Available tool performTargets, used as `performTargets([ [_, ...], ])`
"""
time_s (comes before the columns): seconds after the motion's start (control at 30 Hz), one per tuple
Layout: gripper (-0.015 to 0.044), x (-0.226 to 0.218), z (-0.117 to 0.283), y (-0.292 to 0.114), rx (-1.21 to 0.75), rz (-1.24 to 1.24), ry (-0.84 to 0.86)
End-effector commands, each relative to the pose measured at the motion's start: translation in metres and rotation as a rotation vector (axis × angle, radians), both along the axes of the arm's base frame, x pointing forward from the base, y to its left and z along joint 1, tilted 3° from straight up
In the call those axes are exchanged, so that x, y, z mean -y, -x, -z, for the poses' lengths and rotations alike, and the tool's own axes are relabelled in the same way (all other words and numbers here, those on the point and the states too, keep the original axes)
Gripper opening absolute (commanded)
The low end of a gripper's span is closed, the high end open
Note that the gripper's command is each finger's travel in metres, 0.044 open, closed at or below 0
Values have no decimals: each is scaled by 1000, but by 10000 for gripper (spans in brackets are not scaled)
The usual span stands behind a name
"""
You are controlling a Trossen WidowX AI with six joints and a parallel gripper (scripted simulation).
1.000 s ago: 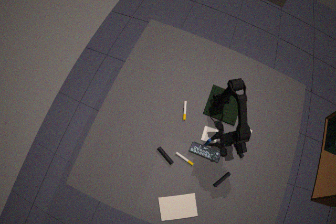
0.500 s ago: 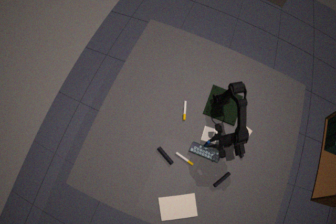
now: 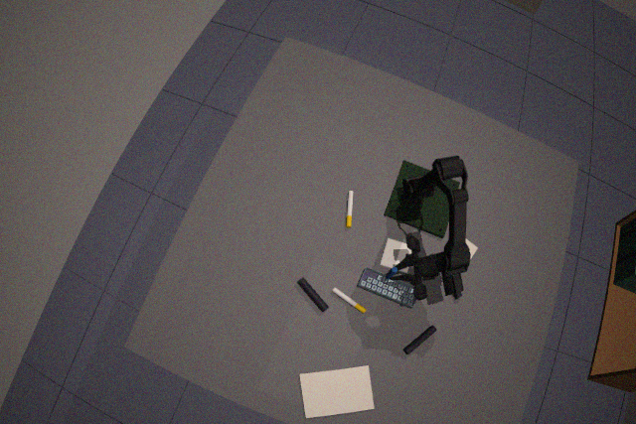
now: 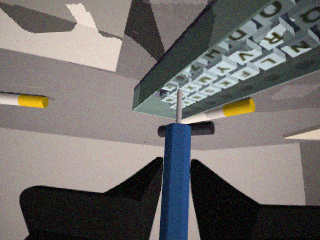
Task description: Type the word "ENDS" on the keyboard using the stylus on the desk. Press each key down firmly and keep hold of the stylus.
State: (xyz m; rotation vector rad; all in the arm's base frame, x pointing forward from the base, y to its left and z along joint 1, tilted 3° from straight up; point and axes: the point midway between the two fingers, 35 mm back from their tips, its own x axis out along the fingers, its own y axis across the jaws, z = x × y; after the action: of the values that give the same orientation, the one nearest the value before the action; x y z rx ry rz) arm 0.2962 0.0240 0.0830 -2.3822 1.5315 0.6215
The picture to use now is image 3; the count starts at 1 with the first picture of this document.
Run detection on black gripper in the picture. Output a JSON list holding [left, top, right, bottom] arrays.
[[390, 236, 441, 300]]

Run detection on blue stylus with white tip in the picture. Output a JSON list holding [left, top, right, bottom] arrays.
[[385, 267, 398, 280]]

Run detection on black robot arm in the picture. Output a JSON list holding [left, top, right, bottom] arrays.
[[401, 156, 471, 296]]

